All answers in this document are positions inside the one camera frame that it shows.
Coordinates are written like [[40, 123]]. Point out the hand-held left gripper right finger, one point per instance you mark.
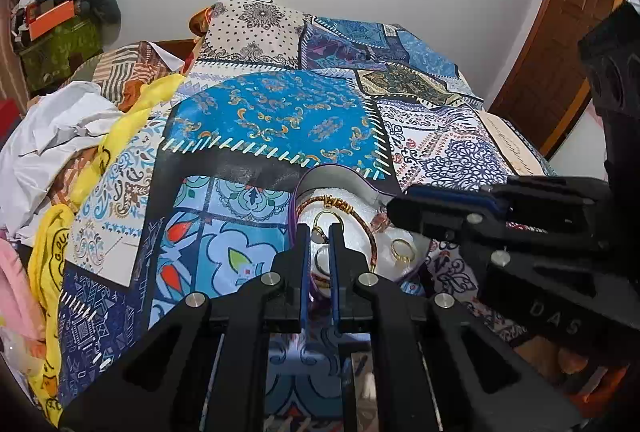
[[334, 287]]

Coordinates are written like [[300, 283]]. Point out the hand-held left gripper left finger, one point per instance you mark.
[[302, 282]]

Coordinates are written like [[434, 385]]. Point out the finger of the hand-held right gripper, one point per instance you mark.
[[450, 198], [435, 219]]

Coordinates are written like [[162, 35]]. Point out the gold hoop earring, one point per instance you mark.
[[317, 233], [317, 262]]

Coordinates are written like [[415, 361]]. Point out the heart-shaped jewelry box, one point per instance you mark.
[[360, 222]]

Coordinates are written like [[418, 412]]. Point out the person's right hand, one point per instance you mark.
[[560, 362]]

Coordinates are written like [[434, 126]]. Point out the brown wooden door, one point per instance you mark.
[[560, 61]]

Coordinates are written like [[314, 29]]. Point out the white sliding wardrobe door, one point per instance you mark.
[[580, 151]]

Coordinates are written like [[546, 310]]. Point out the patchwork printed blanket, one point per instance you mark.
[[270, 111]]

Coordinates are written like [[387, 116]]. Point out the yellow printed cloth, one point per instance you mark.
[[47, 252]]

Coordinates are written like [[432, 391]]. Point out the orange striped cloth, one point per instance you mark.
[[130, 71]]

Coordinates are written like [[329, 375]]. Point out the pink plush item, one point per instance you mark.
[[15, 282]]

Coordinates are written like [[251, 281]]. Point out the white cloth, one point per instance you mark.
[[50, 136]]

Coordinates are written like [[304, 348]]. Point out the red box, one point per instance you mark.
[[7, 114]]

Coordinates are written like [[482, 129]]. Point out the brown striped curtain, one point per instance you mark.
[[10, 76]]

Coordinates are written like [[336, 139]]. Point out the orange box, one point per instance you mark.
[[50, 19]]

